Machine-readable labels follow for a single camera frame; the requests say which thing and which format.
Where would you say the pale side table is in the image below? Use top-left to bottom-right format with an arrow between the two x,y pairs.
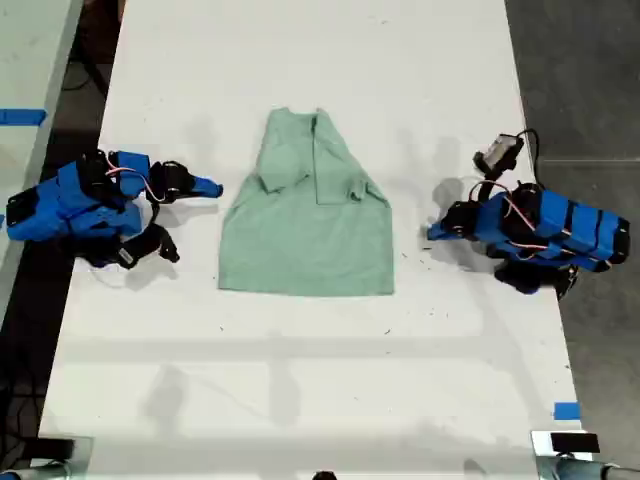
0,0 -> 84,314

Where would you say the long blue tape strip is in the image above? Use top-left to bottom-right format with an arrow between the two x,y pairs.
0,108 -> 48,126

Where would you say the black camera cable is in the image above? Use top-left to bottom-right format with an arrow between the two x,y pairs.
517,128 -> 541,187

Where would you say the silver and black camera box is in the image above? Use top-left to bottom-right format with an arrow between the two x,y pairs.
473,133 -> 525,174

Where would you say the pale green T-shirt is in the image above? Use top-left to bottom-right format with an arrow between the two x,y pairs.
217,106 -> 395,297

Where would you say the black camera box with label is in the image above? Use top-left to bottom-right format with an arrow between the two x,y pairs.
114,223 -> 181,271

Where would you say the small black box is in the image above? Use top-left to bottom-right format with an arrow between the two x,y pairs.
550,432 -> 600,455
22,437 -> 76,461

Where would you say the black camera stalk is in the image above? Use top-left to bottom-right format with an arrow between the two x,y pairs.
469,167 -> 507,202

